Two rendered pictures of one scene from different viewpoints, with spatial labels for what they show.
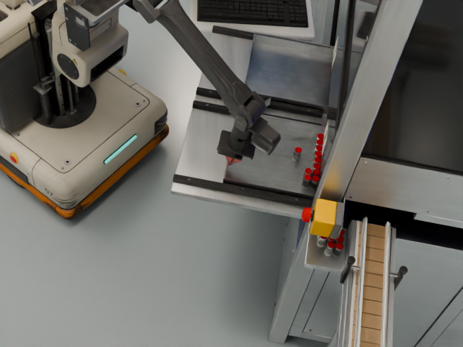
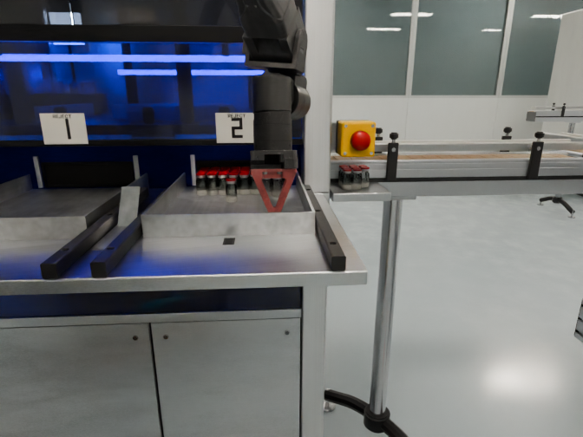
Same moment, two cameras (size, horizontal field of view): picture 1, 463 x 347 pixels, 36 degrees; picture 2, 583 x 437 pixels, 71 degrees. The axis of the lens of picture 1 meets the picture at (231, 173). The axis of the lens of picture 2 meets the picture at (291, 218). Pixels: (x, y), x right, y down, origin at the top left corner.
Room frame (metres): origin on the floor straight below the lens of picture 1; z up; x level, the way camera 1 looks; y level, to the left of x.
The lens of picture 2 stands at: (1.24, 0.61, 1.09)
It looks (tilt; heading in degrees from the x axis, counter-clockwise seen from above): 17 degrees down; 264
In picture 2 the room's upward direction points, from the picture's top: straight up
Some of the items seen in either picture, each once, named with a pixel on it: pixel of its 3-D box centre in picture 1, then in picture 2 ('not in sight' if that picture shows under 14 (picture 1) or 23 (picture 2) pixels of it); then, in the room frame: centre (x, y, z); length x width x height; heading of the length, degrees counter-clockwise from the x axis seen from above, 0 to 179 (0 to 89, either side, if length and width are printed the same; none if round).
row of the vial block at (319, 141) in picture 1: (316, 161); (239, 183); (1.27, -0.24, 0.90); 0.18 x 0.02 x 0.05; 178
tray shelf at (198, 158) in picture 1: (269, 115); (136, 224); (1.44, -0.09, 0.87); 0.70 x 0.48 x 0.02; 178
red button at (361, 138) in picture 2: (309, 215); (359, 140); (1.02, -0.22, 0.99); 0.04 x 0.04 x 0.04; 88
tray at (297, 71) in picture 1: (299, 74); (52, 199); (1.61, -0.17, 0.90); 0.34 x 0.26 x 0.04; 88
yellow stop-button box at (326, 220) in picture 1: (326, 218); (355, 138); (1.02, -0.26, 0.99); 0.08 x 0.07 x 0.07; 88
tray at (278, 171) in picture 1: (286, 157); (236, 197); (1.27, -0.15, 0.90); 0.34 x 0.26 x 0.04; 88
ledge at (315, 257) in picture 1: (331, 249); (355, 190); (1.00, -0.30, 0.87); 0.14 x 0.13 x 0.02; 88
